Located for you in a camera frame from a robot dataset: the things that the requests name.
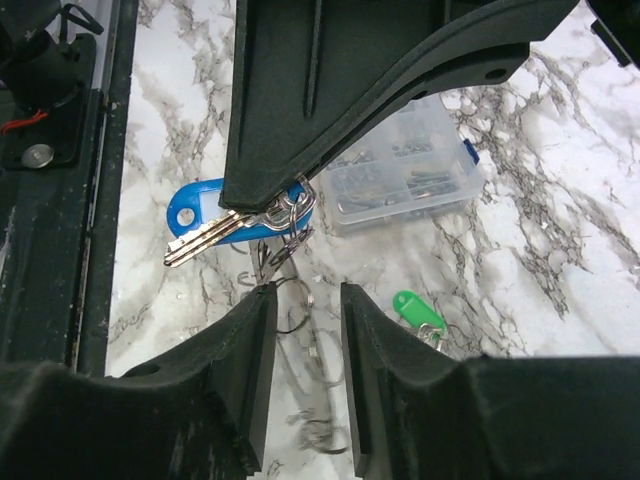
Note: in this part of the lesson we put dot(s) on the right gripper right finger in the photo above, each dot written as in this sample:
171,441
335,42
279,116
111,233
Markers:
415,413

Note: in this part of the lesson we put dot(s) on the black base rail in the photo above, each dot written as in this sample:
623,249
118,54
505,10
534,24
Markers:
66,70

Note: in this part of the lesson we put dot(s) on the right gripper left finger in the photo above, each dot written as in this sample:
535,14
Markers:
198,411

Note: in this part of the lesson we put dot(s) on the blue key tag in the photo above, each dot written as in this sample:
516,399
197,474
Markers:
199,223

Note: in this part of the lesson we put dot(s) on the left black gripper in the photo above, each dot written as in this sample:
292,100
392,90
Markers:
617,25

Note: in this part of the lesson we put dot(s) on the clear plastic parts box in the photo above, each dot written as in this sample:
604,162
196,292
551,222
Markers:
413,165

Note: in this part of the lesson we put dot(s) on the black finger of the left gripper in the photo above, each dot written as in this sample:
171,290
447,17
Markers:
491,66
307,72

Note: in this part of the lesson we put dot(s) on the green key tag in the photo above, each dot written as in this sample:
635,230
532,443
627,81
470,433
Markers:
422,319

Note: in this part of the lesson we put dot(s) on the large metal key ring disc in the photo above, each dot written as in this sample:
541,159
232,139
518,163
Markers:
298,342

